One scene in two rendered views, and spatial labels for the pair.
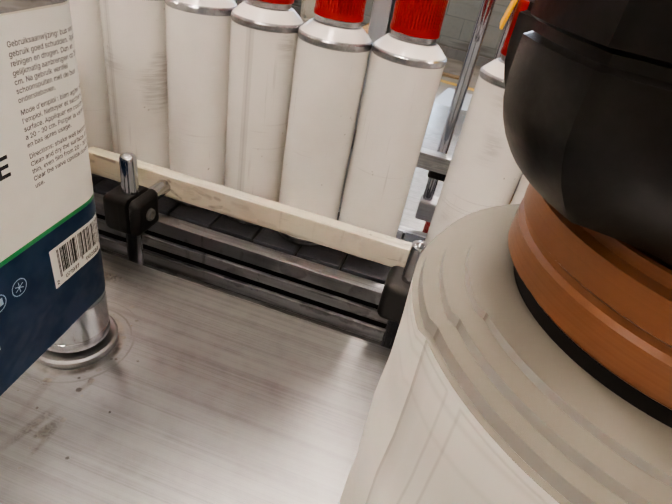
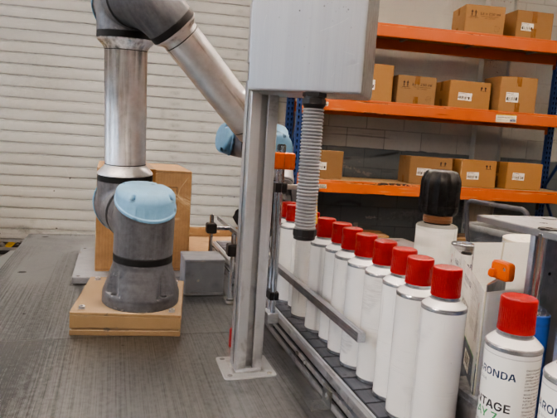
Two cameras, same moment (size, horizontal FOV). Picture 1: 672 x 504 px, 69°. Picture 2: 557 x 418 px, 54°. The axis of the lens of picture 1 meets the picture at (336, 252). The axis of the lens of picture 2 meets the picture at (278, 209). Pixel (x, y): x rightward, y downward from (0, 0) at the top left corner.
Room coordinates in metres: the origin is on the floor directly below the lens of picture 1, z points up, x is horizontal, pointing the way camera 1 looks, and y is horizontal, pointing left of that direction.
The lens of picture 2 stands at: (0.88, 0.78, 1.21)
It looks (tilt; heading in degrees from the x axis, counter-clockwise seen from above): 7 degrees down; 243
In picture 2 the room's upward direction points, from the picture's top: 4 degrees clockwise
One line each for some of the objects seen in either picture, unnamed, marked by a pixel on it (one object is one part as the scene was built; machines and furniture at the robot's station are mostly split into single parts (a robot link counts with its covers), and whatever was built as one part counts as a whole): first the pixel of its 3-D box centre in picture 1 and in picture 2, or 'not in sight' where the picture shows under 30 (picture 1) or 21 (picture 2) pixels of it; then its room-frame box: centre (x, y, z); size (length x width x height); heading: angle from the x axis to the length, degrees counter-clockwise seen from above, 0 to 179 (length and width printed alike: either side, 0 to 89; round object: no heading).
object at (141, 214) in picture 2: not in sight; (143, 218); (0.62, -0.28, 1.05); 0.13 x 0.12 x 0.14; 95
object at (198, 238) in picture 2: not in sight; (218, 239); (0.18, -1.01, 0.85); 0.30 x 0.26 x 0.04; 80
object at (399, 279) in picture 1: (400, 312); not in sight; (0.26, -0.05, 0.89); 0.03 x 0.03 x 0.12; 80
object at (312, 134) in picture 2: not in sight; (309, 167); (0.48, 0.11, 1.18); 0.04 x 0.04 x 0.21
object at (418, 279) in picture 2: not in sight; (413, 337); (0.42, 0.29, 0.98); 0.05 x 0.05 x 0.20
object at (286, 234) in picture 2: not in sight; (291, 253); (0.33, -0.20, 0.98); 0.05 x 0.05 x 0.20
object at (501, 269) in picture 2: not in sight; (500, 270); (0.36, 0.36, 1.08); 0.03 x 0.02 x 0.02; 80
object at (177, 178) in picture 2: not in sight; (140, 212); (0.52, -0.76, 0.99); 0.30 x 0.24 x 0.27; 81
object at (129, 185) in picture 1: (147, 216); not in sight; (0.32, 0.15, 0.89); 0.06 x 0.03 x 0.12; 170
